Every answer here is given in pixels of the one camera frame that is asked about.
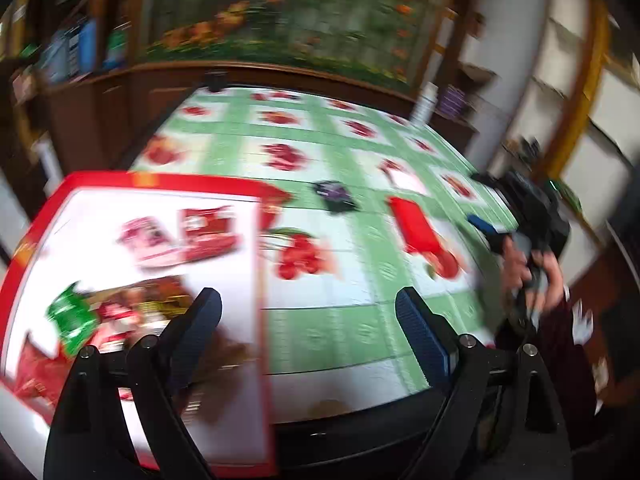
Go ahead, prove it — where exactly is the small red white snack packet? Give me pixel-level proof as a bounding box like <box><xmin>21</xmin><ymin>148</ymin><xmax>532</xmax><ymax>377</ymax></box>
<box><xmin>95</xmin><ymin>300</ymin><xmax>147</xmax><ymax>352</ymax></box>

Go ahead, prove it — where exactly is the brown and gold snack packet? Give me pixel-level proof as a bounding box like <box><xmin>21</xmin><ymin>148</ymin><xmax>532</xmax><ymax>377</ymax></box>
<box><xmin>125</xmin><ymin>280</ymin><xmax>197</xmax><ymax>322</ymax></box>

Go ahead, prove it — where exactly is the wooden shelf with books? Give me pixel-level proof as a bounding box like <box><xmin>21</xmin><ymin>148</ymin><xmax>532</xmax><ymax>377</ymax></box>
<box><xmin>0</xmin><ymin>0</ymin><xmax>132</xmax><ymax>103</ymax></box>

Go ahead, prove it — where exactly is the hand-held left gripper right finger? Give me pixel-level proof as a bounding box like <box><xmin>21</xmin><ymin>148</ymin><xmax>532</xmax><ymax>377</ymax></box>
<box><xmin>394</xmin><ymin>286</ymin><xmax>573</xmax><ymax>480</ymax></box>

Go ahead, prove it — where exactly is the person's right forearm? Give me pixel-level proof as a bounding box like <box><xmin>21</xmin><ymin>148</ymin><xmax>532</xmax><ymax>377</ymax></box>
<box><xmin>500</xmin><ymin>297</ymin><xmax>601</xmax><ymax>448</ymax></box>

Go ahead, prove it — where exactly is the white wall shelving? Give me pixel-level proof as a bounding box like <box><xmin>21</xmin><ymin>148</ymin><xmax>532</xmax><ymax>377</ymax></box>
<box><xmin>500</xmin><ymin>0</ymin><xmax>640</xmax><ymax>201</ymax></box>

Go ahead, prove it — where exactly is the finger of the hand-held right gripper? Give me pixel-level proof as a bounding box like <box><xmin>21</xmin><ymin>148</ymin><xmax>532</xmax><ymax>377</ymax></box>
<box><xmin>467</xmin><ymin>214</ymin><xmax>512</xmax><ymax>255</ymax></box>

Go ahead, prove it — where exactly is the red snack bag white label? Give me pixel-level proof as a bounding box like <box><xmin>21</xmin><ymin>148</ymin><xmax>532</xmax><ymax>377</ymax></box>
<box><xmin>177</xmin><ymin>206</ymin><xmax>239</xmax><ymax>262</ymax></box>

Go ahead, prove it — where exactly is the green snack packet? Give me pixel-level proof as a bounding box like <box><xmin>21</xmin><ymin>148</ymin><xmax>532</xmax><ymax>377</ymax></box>
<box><xmin>46</xmin><ymin>282</ymin><xmax>99</xmax><ymax>357</ymax></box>

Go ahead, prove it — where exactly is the person's right hand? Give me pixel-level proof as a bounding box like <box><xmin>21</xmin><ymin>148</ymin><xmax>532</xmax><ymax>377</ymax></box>
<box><xmin>499</xmin><ymin>234</ymin><xmax>568</xmax><ymax>323</ymax></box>

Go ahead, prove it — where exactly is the red and white snack packet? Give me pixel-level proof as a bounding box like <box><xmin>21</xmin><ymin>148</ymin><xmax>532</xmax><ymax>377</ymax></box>
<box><xmin>117</xmin><ymin>216</ymin><xmax>184</xmax><ymax>267</ymax></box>

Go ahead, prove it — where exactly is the brown wooden cabinet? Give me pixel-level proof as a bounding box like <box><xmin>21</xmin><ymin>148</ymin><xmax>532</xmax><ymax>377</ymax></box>
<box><xmin>45</xmin><ymin>60</ymin><xmax>476</xmax><ymax>181</ymax></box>

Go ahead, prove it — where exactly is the purple snack packet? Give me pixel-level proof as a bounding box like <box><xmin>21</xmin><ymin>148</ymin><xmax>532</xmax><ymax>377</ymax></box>
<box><xmin>314</xmin><ymin>180</ymin><xmax>359</xmax><ymax>214</ymax></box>

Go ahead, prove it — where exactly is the green checked fruit print tablecloth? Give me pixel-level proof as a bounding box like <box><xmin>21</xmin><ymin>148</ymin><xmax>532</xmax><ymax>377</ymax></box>
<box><xmin>127</xmin><ymin>85</ymin><xmax>521</xmax><ymax>391</ymax></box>

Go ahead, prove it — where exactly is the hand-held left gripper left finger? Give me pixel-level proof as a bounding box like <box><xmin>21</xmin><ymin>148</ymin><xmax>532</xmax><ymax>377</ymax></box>
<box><xmin>44</xmin><ymin>287</ymin><xmax>223</xmax><ymax>480</ymax></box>

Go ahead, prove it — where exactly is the flower garden wall mural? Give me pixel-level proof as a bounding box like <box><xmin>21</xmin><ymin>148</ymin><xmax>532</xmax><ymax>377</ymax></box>
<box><xmin>145</xmin><ymin>0</ymin><xmax>451</xmax><ymax>87</ymax></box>

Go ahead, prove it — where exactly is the stack of white cups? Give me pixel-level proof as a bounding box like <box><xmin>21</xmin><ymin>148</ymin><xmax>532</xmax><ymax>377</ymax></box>
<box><xmin>412</xmin><ymin>82</ymin><xmax>439</xmax><ymax>124</ymax></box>

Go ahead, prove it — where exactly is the red rimmed white tray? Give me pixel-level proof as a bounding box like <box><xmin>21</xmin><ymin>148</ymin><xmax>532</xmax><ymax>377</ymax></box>
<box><xmin>0</xmin><ymin>170</ymin><xmax>281</xmax><ymax>472</ymax></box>

